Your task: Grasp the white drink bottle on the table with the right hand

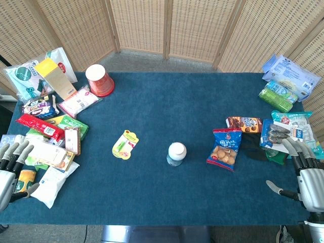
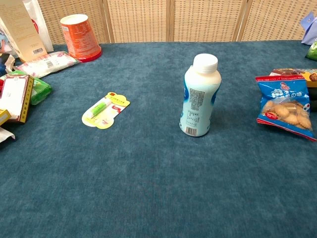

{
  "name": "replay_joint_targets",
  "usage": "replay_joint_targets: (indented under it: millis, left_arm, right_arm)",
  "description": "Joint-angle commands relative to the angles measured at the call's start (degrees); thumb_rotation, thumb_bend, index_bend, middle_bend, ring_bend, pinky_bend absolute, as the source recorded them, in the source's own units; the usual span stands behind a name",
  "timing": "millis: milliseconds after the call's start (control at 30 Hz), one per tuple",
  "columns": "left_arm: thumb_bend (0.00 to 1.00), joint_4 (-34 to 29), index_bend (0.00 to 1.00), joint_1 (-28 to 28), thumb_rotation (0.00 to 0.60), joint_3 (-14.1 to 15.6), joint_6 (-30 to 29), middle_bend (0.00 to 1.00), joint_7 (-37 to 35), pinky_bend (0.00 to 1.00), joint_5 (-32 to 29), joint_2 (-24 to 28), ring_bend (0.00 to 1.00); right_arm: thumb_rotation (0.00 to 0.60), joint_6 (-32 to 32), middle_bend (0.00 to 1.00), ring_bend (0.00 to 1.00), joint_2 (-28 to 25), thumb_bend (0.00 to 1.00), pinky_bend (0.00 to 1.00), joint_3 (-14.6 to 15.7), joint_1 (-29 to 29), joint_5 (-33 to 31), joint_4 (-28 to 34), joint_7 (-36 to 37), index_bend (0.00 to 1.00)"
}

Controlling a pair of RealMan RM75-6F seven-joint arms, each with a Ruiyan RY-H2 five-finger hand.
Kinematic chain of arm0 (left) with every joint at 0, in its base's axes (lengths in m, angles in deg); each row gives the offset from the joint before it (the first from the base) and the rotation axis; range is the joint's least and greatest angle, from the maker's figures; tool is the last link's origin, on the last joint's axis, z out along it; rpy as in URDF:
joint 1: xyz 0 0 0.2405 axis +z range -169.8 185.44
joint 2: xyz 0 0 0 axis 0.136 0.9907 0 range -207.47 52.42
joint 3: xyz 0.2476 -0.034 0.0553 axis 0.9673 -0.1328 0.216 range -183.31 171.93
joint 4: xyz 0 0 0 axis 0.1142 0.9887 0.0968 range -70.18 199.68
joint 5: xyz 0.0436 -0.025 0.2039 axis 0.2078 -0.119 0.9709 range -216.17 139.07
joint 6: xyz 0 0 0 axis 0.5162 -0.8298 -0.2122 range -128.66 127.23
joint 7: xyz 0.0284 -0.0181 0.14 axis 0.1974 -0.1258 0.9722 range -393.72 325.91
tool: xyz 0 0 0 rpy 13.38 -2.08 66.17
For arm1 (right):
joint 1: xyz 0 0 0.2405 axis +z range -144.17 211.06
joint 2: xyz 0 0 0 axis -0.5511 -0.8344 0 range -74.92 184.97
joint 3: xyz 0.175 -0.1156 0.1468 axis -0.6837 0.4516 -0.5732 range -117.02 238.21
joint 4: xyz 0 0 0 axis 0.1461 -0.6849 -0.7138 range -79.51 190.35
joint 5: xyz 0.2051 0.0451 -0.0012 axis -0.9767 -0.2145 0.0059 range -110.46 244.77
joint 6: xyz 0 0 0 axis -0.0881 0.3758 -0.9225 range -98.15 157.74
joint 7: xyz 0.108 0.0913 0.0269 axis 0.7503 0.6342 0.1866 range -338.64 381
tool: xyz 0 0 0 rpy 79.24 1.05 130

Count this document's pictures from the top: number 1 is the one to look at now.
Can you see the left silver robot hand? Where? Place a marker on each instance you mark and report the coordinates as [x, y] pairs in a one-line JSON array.
[[6, 177]]

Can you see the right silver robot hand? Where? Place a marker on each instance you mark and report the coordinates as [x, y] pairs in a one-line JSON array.
[[310, 184]]

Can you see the small white-capped bottle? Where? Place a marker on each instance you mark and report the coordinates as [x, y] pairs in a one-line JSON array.
[[176, 153]]

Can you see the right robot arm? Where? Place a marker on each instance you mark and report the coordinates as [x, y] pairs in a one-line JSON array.
[[316, 226]]

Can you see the pale blue white package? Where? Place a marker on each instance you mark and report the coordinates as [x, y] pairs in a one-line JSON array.
[[8, 140]]

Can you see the white plastic refill pouch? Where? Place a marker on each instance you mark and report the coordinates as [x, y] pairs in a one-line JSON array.
[[53, 183]]

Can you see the white and orange flat package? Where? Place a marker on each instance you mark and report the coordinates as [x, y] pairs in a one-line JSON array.
[[49, 154]]

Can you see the red long snack package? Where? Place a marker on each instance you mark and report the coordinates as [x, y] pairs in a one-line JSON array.
[[40, 126]]

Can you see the teal toothbrush package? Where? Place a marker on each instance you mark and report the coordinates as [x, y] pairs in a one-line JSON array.
[[296, 125]]

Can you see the blue blister pack with metal items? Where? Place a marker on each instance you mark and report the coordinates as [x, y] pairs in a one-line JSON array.
[[274, 134]]

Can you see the black cloth item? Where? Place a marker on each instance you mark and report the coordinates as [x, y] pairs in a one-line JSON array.
[[251, 146]]

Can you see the small red-brown white box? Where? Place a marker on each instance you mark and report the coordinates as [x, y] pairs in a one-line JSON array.
[[72, 140]]

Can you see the dark sanitary pad package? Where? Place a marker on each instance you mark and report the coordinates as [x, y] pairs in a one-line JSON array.
[[39, 107]]

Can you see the green and yellow packet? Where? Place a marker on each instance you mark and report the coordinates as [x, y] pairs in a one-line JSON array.
[[73, 124]]

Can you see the brown chocolate cookie box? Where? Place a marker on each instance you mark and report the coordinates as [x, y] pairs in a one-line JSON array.
[[245, 124]]

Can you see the green cylindrical can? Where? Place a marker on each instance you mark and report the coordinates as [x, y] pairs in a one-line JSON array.
[[274, 100]]

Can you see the blue cookie snack bag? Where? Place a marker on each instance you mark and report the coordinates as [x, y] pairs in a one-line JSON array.
[[224, 149]]

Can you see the teal cloth package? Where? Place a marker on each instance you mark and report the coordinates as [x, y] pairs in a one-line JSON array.
[[22, 78]]

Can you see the white pink-trimmed pouch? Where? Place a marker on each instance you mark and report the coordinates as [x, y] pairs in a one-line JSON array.
[[78, 101]]

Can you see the yellow and tan carton box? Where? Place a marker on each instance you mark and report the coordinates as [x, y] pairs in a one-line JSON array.
[[56, 79]]

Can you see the blue wet wipes pack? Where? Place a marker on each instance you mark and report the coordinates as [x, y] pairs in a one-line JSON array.
[[291, 74]]

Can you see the yellow lip balm blister card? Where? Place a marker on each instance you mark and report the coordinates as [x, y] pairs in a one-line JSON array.
[[125, 144]]

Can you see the white bag with red label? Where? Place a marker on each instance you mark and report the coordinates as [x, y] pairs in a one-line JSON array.
[[64, 63]]

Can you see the red instant noodle cup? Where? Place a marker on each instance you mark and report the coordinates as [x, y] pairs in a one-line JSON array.
[[99, 80]]

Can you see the blue table cloth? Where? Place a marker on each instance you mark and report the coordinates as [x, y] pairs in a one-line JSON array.
[[162, 177]]

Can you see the bamboo folding screen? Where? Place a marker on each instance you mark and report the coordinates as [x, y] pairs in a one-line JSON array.
[[162, 27]]

